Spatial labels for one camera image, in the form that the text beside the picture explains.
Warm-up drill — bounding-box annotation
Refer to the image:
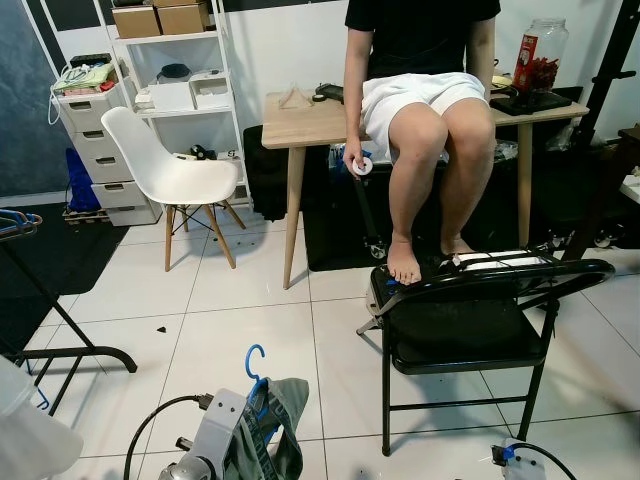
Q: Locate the black slanted pole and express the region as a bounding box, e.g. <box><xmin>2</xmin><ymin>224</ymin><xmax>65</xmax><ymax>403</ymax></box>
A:
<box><xmin>565</xmin><ymin>0</ymin><xmax>640</xmax><ymax>263</ymax></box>

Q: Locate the black metal clothes rack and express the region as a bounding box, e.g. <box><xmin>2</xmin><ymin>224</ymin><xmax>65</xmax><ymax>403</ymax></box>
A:
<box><xmin>0</xmin><ymin>205</ymin><xmax>138</xmax><ymax>416</ymax></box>

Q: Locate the brown cardboard box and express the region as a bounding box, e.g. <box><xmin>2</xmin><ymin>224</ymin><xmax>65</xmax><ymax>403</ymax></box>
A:
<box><xmin>112</xmin><ymin>5</ymin><xmax>163</xmax><ymax>39</ymax></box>
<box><xmin>157</xmin><ymin>0</ymin><xmax>213</xmax><ymax>34</ymax></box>

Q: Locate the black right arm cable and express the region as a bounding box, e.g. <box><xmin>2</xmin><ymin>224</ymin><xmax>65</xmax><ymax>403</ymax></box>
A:
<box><xmin>518</xmin><ymin>443</ymin><xmax>589</xmax><ymax>480</ymax></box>

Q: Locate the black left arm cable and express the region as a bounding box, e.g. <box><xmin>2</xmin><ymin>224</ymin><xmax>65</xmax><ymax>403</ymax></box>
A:
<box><xmin>122</xmin><ymin>393</ymin><xmax>216</xmax><ymax>480</ymax></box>

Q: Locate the white plastic chair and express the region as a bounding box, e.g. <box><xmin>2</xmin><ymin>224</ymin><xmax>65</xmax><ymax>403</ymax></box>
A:
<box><xmin>100</xmin><ymin>105</ymin><xmax>241</xmax><ymax>273</ymax></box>

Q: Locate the light wood table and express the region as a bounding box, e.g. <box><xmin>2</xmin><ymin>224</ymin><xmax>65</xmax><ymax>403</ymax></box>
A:
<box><xmin>262</xmin><ymin>85</ymin><xmax>591</xmax><ymax>291</ymax></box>

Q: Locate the grey green garment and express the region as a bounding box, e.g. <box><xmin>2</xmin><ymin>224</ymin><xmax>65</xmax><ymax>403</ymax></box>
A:
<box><xmin>235</xmin><ymin>377</ymin><xmax>311</xmax><ymax>480</ymax></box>

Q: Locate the white storage box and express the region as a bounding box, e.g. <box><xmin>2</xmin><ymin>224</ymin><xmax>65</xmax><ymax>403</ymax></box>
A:
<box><xmin>192</xmin><ymin>72</ymin><xmax>233</xmax><ymax>109</ymax></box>
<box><xmin>148</xmin><ymin>80</ymin><xmax>196</xmax><ymax>111</ymax></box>

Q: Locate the black flat tray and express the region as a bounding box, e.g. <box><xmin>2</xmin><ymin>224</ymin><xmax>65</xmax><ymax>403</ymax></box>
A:
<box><xmin>490</xmin><ymin>88</ymin><xmax>573</xmax><ymax>116</ymax></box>

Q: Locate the white metal shelf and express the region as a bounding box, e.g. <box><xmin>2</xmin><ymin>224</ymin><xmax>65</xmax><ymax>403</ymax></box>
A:
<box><xmin>105</xmin><ymin>0</ymin><xmax>251</xmax><ymax>201</ymax></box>

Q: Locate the dark blue fabric bag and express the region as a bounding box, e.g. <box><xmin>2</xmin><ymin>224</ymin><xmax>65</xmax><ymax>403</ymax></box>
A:
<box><xmin>65</xmin><ymin>148</ymin><xmax>101</xmax><ymax>213</ymax></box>

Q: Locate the person in white shorts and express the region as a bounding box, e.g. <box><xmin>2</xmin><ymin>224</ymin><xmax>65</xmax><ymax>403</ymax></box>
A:
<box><xmin>343</xmin><ymin>0</ymin><xmax>501</xmax><ymax>286</ymax></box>

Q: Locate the glass jar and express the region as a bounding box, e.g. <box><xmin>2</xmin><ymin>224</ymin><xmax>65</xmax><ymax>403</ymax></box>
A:
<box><xmin>515</xmin><ymin>18</ymin><xmax>569</xmax><ymax>96</ymax></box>

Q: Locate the black folding chair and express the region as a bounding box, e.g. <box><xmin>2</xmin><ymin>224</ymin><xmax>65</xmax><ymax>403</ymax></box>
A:
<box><xmin>360</xmin><ymin>250</ymin><xmax>616</xmax><ymax>456</ymax></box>

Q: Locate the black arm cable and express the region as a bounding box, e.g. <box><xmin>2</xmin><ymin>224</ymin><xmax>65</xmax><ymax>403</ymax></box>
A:
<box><xmin>518</xmin><ymin>443</ymin><xmax>589</xmax><ymax>480</ymax></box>
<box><xmin>122</xmin><ymin>393</ymin><xmax>216</xmax><ymax>480</ymax></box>

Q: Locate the black floor mat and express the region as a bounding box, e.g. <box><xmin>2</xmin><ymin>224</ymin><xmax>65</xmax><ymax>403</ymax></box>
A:
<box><xmin>0</xmin><ymin>205</ymin><xmax>129</xmax><ymax>351</ymax></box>

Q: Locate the dark blue thin hanger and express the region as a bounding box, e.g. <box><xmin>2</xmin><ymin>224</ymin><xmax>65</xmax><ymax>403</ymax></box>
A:
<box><xmin>243</xmin><ymin>344</ymin><xmax>281</xmax><ymax>446</ymax></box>

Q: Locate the black rod with white knob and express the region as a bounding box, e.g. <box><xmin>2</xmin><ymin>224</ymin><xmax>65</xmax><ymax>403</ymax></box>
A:
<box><xmin>345</xmin><ymin>150</ymin><xmax>389</xmax><ymax>261</ymax></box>

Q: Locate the folded green cloth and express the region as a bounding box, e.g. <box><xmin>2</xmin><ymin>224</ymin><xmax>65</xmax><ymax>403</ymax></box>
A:
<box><xmin>55</xmin><ymin>62</ymin><xmax>119</xmax><ymax>93</ymax></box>

